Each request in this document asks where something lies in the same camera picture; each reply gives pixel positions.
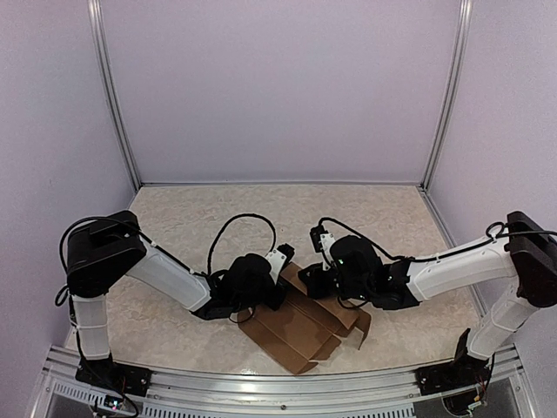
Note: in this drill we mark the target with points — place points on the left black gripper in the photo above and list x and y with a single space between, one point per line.
274 302

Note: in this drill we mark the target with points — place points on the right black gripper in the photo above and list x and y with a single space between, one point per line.
312 284

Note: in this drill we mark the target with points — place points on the brown cardboard box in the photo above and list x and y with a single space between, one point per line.
302 332

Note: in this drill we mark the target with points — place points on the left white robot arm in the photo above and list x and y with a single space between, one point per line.
96 252

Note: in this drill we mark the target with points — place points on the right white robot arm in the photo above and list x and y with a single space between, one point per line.
517 250

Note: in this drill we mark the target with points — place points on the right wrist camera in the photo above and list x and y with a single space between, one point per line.
322 242

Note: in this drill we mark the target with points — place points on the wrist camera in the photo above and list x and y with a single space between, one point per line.
322 242
279 258

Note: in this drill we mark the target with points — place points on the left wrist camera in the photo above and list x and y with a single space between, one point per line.
279 258

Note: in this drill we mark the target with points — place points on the front aluminium rail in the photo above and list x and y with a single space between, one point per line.
391 392

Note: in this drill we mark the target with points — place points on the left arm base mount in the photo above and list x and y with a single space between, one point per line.
118 377

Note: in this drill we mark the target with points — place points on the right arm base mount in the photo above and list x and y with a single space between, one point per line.
463 370

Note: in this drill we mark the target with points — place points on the right aluminium frame post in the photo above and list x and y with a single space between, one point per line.
451 91

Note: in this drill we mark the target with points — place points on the aluminium frame post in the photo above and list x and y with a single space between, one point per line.
451 91
95 13

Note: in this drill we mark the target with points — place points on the left aluminium frame post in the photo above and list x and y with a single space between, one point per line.
95 13

